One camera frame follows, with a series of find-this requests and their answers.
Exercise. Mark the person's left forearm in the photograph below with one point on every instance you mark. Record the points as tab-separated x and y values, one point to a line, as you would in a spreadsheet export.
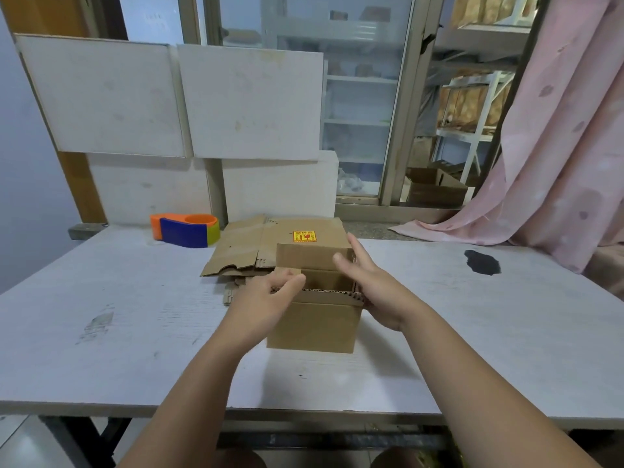
195	404

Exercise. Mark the person's left hand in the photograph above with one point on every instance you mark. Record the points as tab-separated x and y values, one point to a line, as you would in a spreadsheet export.
256	307

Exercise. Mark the person's left thumb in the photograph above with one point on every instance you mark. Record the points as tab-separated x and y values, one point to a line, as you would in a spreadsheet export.
291	287

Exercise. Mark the flattened cardboard box yellow label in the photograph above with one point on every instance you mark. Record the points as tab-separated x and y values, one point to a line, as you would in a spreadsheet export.
302	233

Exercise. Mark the person's right forearm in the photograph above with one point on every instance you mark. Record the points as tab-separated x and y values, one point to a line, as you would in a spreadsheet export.
482	394

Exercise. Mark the small brown cardboard box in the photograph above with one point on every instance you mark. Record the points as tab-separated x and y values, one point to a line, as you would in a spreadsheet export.
317	326

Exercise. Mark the flattened plain cardboard box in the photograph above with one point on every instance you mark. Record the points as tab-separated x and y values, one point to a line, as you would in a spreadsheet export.
234	250

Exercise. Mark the metal window frame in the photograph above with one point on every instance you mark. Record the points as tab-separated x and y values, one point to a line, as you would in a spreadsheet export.
407	102

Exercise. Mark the white board with shadowed edge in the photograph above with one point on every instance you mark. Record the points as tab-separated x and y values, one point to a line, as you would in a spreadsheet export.
146	190

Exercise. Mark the open brown cardboard box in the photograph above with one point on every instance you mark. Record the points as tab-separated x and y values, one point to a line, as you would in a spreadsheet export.
434	187

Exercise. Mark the brown boxes on shelf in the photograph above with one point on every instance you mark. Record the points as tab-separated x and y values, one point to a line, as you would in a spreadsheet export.
468	104

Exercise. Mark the brown wooden plank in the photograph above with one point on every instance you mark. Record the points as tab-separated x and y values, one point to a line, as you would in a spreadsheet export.
80	185

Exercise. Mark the white shelving behind glass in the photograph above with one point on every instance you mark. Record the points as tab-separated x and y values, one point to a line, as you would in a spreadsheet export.
360	92

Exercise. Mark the person's right hand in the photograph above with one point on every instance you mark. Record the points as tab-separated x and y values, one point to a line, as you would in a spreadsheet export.
382	294

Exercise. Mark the person's right thumb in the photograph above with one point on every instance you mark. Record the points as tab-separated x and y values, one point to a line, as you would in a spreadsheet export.
347	270

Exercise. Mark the white metal shelf rack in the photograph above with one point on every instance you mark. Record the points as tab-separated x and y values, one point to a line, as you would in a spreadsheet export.
480	112

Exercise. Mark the large white square board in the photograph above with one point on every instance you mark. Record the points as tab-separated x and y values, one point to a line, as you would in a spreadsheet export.
107	94
253	102

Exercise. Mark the person's right knee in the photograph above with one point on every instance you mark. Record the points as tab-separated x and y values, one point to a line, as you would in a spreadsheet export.
404	458

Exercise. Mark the small white board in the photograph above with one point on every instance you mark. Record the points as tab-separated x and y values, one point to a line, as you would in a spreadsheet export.
282	187

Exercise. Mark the pink patterned curtain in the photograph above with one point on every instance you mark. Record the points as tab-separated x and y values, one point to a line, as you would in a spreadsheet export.
560	141

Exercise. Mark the orange and blue tape dispenser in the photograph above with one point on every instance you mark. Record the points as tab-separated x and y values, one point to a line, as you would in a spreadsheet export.
187	231

